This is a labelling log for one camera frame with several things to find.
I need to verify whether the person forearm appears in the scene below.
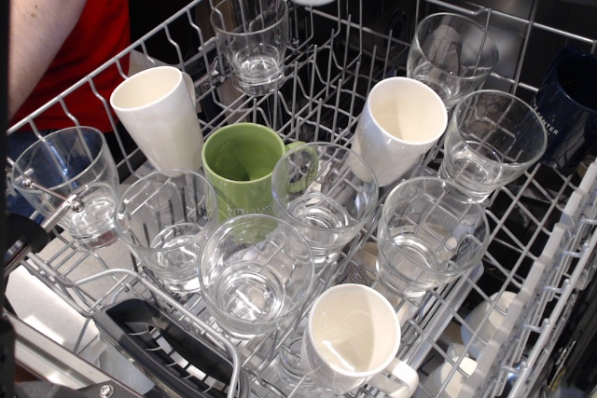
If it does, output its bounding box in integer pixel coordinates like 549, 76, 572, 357
7, 0, 87, 117

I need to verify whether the clear glass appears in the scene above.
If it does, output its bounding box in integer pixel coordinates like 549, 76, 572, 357
407, 12, 499, 109
210, 0, 290, 96
11, 126, 118, 250
115, 170, 218, 295
272, 142, 379, 267
439, 89, 548, 202
199, 214, 315, 339
376, 176, 490, 298

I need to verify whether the green ceramic mug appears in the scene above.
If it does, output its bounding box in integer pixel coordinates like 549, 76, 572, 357
201, 122, 319, 246

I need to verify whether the clear glass front centre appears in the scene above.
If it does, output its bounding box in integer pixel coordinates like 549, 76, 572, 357
199, 214, 315, 339

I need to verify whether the clear glass front left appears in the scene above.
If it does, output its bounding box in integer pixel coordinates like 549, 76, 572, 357
115, 170, 218, 295

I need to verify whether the clear glass front right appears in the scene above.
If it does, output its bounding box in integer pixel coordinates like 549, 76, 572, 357
376, 176, 490, 298

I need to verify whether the clear glass back centre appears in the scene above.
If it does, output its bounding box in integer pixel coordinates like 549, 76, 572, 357
210, 0, 290, 96

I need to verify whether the white ceramic mug front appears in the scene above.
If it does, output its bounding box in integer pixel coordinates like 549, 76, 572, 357
300, 283, 419, 397

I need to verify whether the clear glass back right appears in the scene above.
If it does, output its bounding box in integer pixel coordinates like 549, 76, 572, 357
407, 12, 499, 109

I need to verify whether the clear glass far left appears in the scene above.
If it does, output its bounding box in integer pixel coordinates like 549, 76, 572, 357
11, 126, 118, 250

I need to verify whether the red shirt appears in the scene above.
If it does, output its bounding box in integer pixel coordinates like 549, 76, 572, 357
9, 0, 131, 132

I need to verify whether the dark blue mug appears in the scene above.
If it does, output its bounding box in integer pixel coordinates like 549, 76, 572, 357
532, 47, 596, 171

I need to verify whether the grey wire dishwasher rack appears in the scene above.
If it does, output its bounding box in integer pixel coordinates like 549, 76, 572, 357
12, 0, 596, 397

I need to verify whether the black rack handle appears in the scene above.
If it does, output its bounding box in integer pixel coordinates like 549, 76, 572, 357
94, 298, 248, 397

